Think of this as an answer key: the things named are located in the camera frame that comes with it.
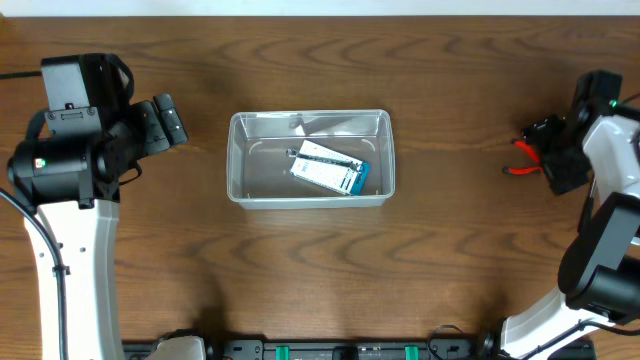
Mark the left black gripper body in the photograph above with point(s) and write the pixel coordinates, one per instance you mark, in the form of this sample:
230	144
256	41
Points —
151	126

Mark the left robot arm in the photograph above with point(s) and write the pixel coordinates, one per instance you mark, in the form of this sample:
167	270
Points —
66	175

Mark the black mounting rail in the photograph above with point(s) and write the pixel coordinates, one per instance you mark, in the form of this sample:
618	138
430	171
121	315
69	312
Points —
438	348

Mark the silver wrench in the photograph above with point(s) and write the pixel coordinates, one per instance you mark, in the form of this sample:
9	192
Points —
348	164

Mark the clear plastic container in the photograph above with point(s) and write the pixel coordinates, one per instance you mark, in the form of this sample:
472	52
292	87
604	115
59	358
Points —
258	169

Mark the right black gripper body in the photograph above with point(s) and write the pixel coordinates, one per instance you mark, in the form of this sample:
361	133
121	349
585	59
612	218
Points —
563	161

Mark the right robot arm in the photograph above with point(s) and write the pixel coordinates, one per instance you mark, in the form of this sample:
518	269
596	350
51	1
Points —
595	144

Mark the white blue cardboard box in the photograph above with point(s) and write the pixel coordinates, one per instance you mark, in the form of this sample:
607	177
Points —
339	179

